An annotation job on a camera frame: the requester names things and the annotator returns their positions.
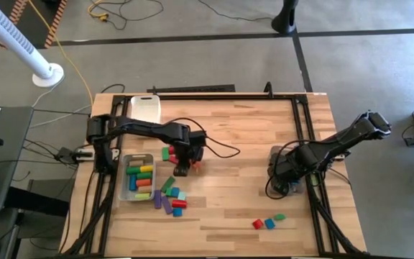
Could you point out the red cylinder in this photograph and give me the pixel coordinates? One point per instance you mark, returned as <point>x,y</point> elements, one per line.
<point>179,204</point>

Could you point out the black pedestal stand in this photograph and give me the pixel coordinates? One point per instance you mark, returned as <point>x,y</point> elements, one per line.
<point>285,21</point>

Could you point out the black clamp bracket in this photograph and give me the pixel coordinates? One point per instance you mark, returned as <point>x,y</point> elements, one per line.
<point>269,90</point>

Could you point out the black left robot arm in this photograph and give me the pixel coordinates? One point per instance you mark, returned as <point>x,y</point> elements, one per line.
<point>146,127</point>

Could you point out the orange cylinder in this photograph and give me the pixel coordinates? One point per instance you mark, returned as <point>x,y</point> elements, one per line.
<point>144,182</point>

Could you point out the black flat bar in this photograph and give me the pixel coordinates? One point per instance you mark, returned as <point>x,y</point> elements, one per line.
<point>192,88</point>

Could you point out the small green cube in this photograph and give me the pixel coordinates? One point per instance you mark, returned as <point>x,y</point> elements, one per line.
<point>168,191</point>

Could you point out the small green half-round block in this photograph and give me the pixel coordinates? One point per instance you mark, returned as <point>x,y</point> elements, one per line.
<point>279,217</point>

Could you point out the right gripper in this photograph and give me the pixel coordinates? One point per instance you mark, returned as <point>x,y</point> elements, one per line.
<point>284,172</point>

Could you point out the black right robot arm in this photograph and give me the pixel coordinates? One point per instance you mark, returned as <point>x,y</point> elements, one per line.
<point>336,147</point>

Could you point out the black desk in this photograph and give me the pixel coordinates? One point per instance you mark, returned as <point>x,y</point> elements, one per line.
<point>13,144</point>

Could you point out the small blue block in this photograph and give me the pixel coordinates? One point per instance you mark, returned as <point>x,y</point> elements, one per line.
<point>270,223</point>

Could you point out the black aluminium table frame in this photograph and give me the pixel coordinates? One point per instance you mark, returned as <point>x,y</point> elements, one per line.
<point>210,97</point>

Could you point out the blue half-round block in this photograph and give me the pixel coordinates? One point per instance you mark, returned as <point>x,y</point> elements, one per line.
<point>177,212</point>

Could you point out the long green block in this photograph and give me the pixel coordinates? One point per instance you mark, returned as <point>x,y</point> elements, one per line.
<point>167,185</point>

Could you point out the red long block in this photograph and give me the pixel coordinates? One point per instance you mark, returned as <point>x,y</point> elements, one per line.
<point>173,159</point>

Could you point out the small red half-round block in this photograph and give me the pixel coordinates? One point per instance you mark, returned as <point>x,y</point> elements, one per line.
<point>171,149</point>

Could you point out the clear plastic bin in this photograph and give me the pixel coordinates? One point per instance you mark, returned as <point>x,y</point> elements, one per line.
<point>123,187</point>
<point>274,150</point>

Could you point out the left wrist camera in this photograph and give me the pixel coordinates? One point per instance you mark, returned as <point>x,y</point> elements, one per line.
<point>181,171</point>

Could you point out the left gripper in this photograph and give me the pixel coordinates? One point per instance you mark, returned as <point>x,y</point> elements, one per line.
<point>190,147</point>

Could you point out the green rectangular block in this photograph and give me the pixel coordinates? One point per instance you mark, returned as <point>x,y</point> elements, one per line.
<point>166,154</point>

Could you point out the orange black striped mat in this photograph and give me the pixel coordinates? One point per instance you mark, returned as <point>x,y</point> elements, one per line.
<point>38,21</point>

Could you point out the purple long block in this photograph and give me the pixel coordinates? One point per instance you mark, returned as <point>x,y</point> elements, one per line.
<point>166,205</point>
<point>157,199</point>

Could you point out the light teal block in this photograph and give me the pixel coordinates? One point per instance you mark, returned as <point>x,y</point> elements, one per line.
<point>181,195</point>

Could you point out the light green cylinder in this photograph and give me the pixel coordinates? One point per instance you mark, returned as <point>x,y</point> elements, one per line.
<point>142,196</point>

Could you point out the blue cube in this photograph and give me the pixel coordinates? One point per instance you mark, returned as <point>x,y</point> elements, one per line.
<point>175,191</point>

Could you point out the white plastic bin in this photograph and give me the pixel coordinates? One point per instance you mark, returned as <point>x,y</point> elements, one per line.
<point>145,108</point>

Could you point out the yellow cylinder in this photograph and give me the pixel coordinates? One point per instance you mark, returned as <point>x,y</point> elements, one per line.
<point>146,168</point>

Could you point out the left clear plastic bin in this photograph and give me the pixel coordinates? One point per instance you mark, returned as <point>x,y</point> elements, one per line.
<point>123,187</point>

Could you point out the white tower fan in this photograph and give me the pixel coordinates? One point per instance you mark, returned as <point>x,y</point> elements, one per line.
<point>9,36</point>

